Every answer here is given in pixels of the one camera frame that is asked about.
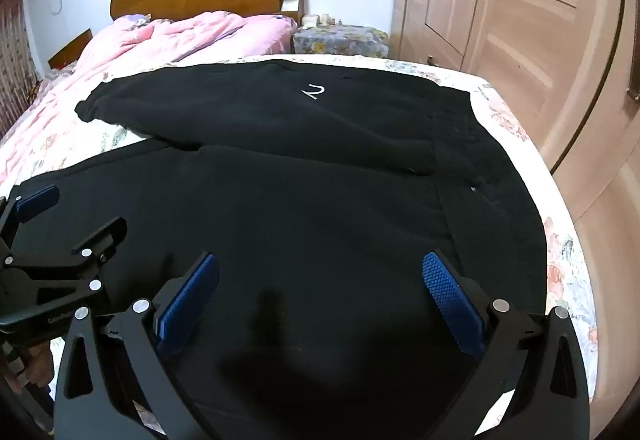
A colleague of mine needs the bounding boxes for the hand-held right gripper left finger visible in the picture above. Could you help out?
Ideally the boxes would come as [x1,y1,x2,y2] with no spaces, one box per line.
[52,250,221,440]

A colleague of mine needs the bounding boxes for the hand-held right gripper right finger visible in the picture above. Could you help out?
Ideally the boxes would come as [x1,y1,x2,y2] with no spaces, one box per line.
[421,250,592,440]

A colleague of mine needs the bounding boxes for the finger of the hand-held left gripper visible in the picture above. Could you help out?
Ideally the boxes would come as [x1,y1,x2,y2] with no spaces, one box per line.
[0,216,129,293]
[0,185,61,251]

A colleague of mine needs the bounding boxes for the black pants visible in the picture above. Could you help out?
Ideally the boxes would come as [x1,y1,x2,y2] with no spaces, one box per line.
[10,59,548,440]

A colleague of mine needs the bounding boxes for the person's left hand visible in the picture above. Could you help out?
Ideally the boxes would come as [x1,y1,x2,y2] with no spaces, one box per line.
[10,339,53,388]

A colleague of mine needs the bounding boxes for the red patterned curtain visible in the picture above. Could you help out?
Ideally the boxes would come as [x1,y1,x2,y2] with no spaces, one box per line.
[0,0,45,138]

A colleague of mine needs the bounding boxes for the low wooden bedside cabinet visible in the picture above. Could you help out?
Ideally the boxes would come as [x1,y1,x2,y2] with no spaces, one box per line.
[47,28,94,69]

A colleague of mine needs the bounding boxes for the pink quilt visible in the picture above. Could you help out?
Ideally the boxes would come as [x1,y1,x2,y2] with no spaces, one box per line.
[0,11,299,186]

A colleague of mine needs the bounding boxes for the floral bed sheet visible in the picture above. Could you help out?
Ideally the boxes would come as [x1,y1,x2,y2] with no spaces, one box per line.
[0,52,601,401]

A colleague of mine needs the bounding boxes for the floral covered nightstand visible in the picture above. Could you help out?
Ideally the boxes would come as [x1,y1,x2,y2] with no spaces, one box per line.
[292,23,390,61]

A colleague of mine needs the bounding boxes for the light wooden wardrobe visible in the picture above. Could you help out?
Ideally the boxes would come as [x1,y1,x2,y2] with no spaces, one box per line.
[389,0,640,421]

